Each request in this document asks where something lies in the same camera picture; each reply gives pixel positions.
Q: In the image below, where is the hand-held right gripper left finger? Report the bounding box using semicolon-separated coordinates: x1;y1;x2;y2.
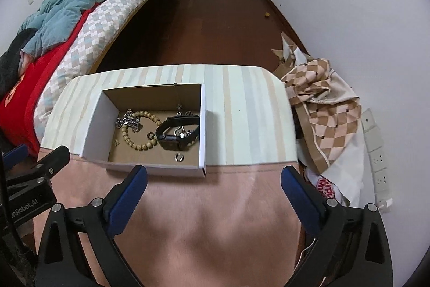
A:
34;165;148;287

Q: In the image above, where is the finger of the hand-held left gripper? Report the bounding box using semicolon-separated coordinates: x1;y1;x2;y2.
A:
7;146;71;188
2;144;29;171

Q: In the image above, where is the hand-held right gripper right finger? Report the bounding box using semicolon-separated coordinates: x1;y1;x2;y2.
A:
280;165;393;287

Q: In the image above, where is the white cardboard box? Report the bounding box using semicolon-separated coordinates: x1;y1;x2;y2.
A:
81;83;210;178

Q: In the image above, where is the wooden bead bracelet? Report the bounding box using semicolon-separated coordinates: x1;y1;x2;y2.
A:
120;110;161;152

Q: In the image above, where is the black smart band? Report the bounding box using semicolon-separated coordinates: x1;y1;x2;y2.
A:
155;113;201;151

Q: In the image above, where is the silver chain bracelet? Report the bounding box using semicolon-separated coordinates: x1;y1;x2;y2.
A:
116;109;143;133

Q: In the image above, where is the silver disc bracelet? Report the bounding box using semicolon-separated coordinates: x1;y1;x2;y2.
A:
173;124;199;150

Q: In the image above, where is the thin silver necklace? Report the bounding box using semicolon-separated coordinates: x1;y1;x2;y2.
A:
173;82;192;118

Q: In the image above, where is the white bag with red print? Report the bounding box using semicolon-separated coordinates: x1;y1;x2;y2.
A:
299;126;367;207

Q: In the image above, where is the brown checkered scarf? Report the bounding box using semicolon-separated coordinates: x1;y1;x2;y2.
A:
271;31;363;173

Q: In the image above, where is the table with striped pink cloth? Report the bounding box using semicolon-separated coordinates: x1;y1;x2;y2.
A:
32;63;303;287

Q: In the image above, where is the bed with red blanket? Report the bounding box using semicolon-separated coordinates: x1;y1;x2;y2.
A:
0;0;158;156

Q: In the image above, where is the dark fuzzy blanket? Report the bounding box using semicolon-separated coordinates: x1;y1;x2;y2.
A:
0;28;39;86

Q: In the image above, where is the checkered grey white quilt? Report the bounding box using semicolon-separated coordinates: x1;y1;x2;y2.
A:
34;0;177;140

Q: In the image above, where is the teal quilt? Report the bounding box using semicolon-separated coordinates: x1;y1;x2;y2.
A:
20;0;178;57

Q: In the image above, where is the white charger cable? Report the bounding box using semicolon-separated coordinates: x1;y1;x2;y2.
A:
295;236;318;271

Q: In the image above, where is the white wall socket strip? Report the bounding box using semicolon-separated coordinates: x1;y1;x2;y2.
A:
360;108;393;214

